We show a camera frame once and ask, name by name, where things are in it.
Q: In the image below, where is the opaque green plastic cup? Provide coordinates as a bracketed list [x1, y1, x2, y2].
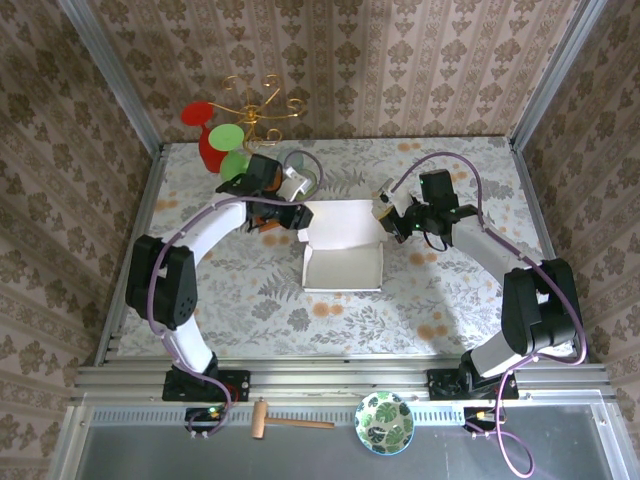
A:
[208, 123, 250, 184]

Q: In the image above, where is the wooden mallet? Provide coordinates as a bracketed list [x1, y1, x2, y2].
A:
[251, 399, 335, 440]

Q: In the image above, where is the aluminium frame post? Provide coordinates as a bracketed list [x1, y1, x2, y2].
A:
[508, 0, 610, 151]
[62, 0, 165, 154]

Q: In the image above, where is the red plastic cup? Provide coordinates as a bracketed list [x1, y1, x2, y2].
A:
[180, 101, 229, 175]

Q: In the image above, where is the leaf pattern bowl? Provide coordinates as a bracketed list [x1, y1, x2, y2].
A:
[354, 391, 415, 455]

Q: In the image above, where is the white paper box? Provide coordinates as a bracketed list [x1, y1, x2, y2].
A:
[298, 198, 387, 294]

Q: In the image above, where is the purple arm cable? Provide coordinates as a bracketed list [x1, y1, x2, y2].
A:
[389, 152, 589, 476]
[147, 148, 326, 444]

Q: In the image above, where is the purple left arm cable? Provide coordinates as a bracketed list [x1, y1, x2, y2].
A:
[147, 148, 326, 444]

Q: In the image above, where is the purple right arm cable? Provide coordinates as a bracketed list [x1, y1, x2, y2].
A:
[389, 152, 589, 476]

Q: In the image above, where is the gold wire cup stand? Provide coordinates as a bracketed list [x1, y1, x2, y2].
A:
[208, 74, 307, 151]

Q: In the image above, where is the small black circuit board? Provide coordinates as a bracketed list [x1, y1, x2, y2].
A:
[185, 407, 225, 427]
[463, 407, 502, 432]

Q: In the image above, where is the aluminium front rail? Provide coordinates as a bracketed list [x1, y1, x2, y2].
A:
[73, 363, 615, 402]

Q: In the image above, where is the floral table mat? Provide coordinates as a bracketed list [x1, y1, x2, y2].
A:
[119, 138, 576, 359]

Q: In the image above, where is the orange wooden block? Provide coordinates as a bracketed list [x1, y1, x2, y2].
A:
[255, 180, 282, 233]

